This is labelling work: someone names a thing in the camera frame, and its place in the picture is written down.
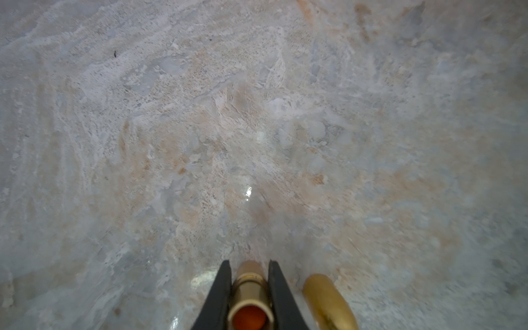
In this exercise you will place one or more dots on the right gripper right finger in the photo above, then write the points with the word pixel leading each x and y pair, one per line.
pixel 287 315

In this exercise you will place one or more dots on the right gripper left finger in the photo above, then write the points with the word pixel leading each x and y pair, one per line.
pixel 214 313

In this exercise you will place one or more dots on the gold lipstick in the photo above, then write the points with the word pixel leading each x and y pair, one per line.
pixel 250 303

